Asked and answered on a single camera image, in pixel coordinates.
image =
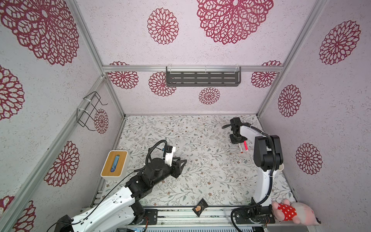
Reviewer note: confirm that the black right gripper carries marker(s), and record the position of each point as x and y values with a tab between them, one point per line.
233	141

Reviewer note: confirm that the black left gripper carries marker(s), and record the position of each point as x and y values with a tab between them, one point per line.
176	168

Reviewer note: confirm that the pink highlighter pen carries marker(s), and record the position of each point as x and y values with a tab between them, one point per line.
245	145

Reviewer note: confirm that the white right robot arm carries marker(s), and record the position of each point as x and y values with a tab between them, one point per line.
268	157

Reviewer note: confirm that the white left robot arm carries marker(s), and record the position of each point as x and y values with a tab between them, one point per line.
116	200

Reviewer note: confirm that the black snack packet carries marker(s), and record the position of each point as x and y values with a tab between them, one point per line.
200	207

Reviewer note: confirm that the white ceramic mug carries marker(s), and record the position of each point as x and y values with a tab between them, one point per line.
281	168

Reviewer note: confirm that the white wooden tissue box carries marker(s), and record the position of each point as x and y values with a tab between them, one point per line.
116	165

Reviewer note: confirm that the pink plush toy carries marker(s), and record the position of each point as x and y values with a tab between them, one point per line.
298	213

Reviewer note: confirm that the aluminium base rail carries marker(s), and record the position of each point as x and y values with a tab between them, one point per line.
184	217

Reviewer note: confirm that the dark metal wall shelf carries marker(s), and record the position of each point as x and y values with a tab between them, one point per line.
202	79

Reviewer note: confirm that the black wire wall rack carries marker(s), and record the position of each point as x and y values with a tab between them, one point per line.
93	117

